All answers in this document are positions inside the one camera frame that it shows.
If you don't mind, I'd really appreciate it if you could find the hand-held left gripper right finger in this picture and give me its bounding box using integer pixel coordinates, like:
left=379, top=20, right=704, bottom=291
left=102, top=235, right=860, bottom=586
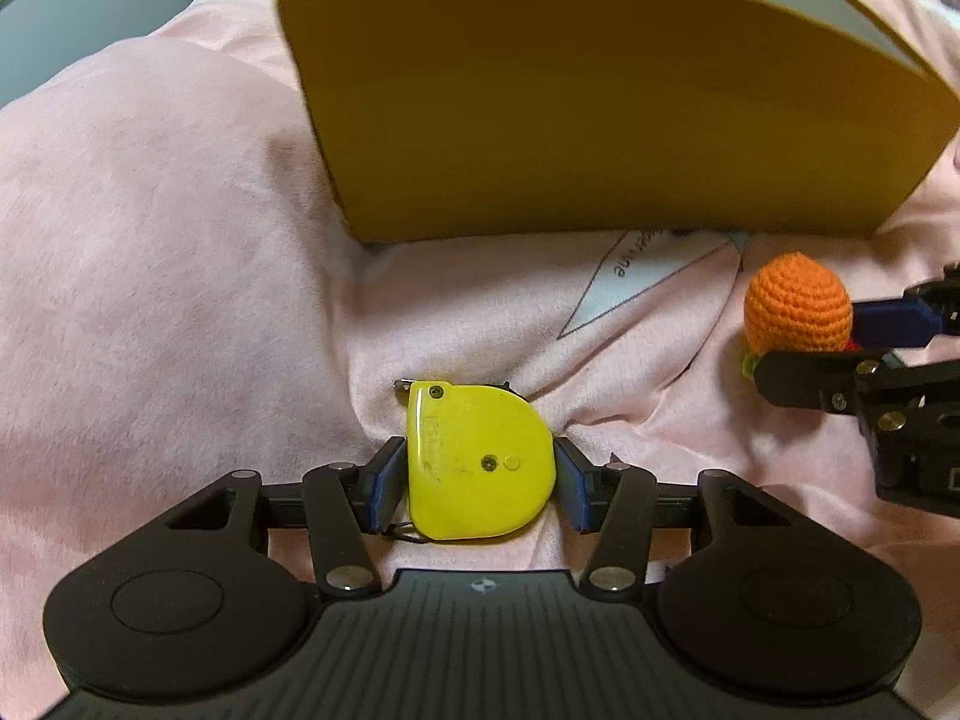
left=553, top=436, right=807, bottom=601

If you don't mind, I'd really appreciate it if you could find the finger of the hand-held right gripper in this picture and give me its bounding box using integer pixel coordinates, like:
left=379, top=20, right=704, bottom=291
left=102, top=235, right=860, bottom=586
left=752, top=349, right=960, bottom=421
left=851, top=262, right=960, bottom=352

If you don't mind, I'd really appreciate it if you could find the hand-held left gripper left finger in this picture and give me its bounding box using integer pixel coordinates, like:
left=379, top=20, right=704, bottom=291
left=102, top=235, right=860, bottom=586
left=161, top=435, right=410, bottom=601

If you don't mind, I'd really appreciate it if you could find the crochet orange toy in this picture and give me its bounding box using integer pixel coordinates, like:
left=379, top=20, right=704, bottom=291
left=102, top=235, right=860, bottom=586
left=741, top=255, right=856, bottom=380

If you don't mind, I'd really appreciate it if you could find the yellow tape measure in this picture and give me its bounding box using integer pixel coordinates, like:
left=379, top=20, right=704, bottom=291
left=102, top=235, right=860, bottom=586
left=394, top=379, right=560, bottom=545

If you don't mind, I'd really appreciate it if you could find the orange cardboard box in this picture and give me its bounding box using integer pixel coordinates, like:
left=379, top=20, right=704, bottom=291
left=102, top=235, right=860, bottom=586
left=276, top=0, right=960, bottom=245

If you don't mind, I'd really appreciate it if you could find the pink printed blanket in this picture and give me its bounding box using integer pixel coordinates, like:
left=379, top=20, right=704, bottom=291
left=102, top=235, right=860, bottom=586
left=150, top=0, right=960, bottom=720

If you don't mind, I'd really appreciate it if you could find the pink fleece pillow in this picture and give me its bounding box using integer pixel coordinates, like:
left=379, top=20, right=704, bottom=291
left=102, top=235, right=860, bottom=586
left=0, top=0, right=361, bottom=691

